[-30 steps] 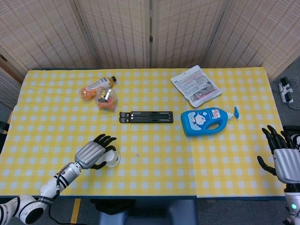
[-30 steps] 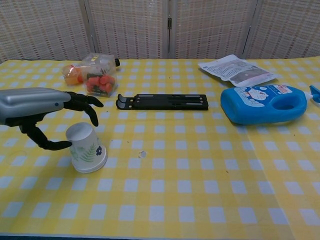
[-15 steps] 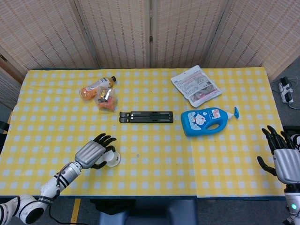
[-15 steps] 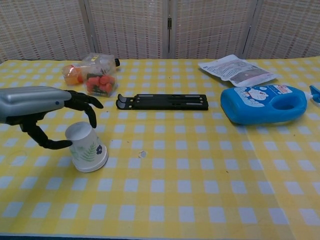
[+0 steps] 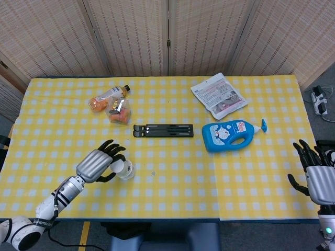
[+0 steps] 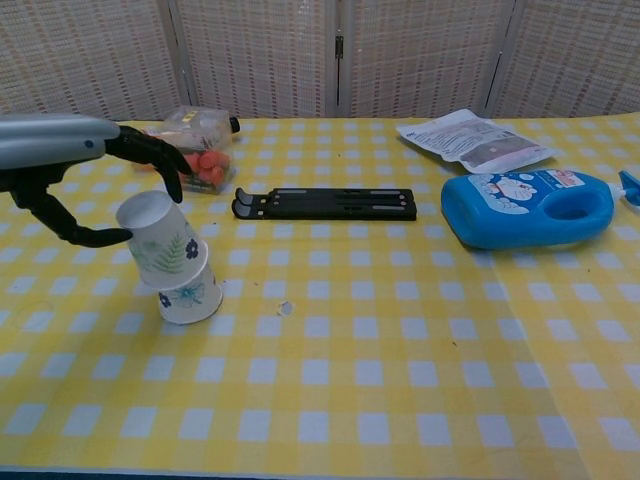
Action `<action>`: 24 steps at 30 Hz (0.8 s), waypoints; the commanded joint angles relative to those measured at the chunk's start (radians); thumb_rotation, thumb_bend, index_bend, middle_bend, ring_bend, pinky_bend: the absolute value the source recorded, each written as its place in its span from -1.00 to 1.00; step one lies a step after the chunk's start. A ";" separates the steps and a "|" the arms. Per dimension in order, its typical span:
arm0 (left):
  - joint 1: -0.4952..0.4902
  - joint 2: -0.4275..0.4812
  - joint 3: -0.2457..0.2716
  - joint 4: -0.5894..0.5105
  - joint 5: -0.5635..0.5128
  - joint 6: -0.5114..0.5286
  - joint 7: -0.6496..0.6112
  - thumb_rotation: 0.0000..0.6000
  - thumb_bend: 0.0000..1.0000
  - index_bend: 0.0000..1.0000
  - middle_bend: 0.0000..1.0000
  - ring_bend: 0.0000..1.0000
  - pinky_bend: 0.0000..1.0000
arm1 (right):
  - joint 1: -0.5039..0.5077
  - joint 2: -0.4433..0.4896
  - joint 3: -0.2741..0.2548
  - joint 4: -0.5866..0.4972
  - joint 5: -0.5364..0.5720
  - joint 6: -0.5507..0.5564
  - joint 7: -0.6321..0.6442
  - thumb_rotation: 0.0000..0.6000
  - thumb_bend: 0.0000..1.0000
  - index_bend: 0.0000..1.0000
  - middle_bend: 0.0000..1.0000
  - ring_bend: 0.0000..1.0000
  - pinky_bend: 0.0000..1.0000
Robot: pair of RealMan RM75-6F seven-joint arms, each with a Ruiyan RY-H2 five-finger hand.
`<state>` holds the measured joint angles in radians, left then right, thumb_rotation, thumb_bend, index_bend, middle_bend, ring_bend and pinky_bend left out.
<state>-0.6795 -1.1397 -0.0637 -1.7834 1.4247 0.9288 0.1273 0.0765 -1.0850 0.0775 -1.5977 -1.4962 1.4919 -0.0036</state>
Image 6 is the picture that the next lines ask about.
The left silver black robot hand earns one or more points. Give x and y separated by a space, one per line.
50 140

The white floral paper cup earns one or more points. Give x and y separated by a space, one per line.
160 235
192 300

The woven folding screen panel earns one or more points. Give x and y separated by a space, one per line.
75 55
260 55
575 55
420 55

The clear bag of orange snacks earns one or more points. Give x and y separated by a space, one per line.
210 167

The black folding stand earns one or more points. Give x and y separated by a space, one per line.
325 204

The yellow checked tablecloth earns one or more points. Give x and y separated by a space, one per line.
585 325
325 360

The white printed pouch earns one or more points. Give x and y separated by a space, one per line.
470 140

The blue pump detergent bottle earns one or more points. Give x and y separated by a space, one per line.
500 215

